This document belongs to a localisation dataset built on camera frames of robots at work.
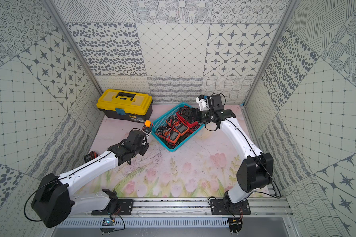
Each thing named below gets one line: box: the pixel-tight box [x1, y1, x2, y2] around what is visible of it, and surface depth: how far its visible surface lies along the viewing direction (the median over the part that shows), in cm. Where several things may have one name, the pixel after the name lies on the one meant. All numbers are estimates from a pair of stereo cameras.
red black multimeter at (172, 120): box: [165, 115, 179, 127], surface depth 103 cm
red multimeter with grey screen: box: [176, 111, 199, 129], surface depth 100 cm
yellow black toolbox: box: [96, 88, 153, 123], surface depth 102 cm
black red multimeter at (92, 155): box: [83, 151, 98, 163], surface depth 91 cm
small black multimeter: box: [179, 106, 202, 123], surface depth 73 cm
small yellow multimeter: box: [142, 119, 152, 134], surface depth 86 cm
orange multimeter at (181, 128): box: [172, 121, 190, 137], surface depth 100 cm
